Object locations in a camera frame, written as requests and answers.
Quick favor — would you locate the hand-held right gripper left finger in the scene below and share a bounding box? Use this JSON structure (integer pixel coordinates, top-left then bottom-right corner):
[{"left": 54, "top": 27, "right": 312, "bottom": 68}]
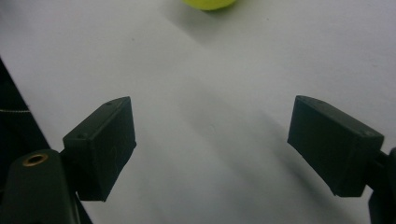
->
[{"left": 62, "top": 96, "right": 137, "bottom": 203}]

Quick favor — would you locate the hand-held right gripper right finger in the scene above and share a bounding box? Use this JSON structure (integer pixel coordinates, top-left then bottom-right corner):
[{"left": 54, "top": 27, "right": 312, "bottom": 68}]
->
[{"left": 287, "top": 94, "right": 385, "bottom": 198}]

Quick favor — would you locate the yellow tennis ball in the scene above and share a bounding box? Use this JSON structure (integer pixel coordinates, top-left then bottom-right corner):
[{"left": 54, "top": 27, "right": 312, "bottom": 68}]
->
[{"left": 181, "top": 0, "right": 237, "bottom": 12}]

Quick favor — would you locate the white board sheet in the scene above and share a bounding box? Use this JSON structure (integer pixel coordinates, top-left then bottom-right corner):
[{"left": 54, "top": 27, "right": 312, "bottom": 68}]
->
[{"left": 0, "top": 0, "right": 396, "bottom": 224}]

